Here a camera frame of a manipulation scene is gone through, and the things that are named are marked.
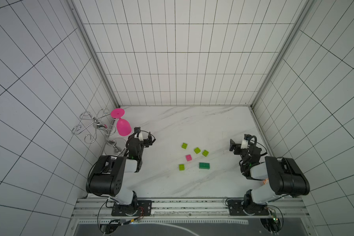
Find pink lego brick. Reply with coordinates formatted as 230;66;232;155
185;154;192;161

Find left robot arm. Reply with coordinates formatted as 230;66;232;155
86;127;156;214

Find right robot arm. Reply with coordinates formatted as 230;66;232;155
229;134;310;215

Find dark green long lego brick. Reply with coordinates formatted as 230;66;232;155
199;162;210;170

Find pink plastic wine glass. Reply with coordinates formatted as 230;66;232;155
111;108;132;136

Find silver wire glass rack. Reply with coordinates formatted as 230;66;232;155
71;108;126;157

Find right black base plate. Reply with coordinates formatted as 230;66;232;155
225;199;269;216

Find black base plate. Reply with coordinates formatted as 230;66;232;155
225;199;269;216
111;200;152;218

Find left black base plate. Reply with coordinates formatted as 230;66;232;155
111;200;152;218

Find aluminium mounting rail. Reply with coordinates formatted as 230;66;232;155
72;198;308;222

